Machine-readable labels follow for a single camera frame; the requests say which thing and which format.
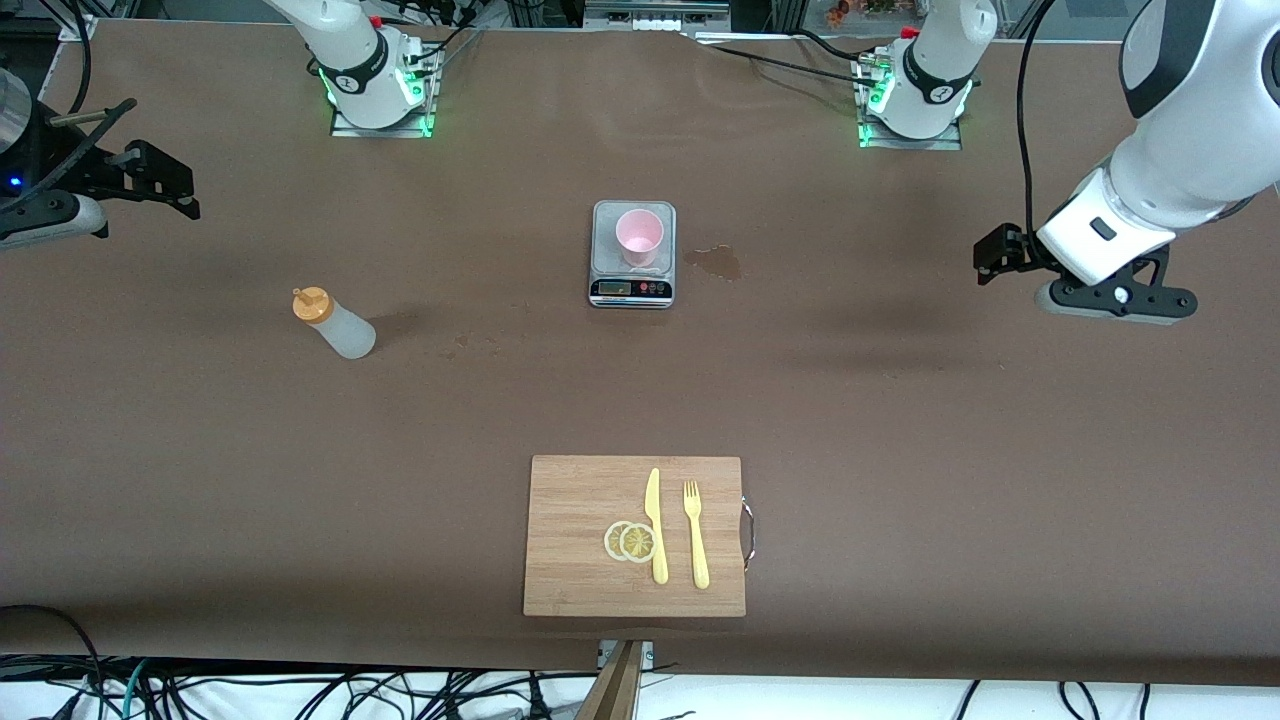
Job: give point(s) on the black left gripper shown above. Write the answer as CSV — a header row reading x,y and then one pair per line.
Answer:
x,y
1003,252

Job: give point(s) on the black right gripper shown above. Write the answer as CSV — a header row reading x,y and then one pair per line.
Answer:
x,y
52,172

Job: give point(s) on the clear sauce bottle orange cap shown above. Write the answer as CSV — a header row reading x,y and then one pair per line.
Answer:
x,y
345,332

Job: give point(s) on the pink plastic cup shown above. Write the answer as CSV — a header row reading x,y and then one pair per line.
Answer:
x,y
640,235

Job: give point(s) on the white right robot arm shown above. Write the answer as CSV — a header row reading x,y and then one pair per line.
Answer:
x,y
350,50

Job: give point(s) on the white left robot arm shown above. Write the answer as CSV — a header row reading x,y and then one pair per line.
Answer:
x,y
1180,160

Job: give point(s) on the silver digital kitchen scale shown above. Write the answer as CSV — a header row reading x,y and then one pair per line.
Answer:
x,y
608,225

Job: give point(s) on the white power strip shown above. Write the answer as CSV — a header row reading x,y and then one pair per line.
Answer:
x,y
658,25

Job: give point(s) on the yellow plastic fork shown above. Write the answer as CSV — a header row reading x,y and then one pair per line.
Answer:
x,y
697,540

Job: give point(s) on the yellow plastic knife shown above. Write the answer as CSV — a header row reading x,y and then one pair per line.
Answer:
x,y
656,520

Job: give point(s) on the lemon slice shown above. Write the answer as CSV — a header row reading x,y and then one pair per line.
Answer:
x,y
611,541
638,543

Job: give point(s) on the wooden cutting board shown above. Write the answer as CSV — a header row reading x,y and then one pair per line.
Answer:
x,y
570,540

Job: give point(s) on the wooden beam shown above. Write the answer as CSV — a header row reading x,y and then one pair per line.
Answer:
x,y
612,690

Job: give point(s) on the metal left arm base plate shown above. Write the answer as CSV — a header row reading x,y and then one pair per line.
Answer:
x,y
945,142

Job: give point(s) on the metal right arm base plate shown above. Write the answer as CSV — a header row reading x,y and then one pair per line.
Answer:
x,y
345,128

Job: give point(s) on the metal table edge bracket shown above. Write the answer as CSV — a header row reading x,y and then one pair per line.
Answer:
x,y
648,652

